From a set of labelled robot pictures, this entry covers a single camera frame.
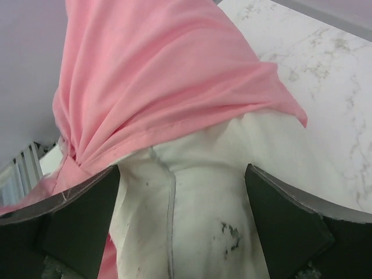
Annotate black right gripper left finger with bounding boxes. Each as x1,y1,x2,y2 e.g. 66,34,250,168
1,166,120,278

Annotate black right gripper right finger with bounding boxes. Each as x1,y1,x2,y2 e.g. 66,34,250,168
245,164,371,279

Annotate white pillow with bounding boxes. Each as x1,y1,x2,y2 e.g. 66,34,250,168
110,112,304,278

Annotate pink satin pillowcase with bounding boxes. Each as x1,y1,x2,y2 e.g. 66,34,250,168
0,0,308,279

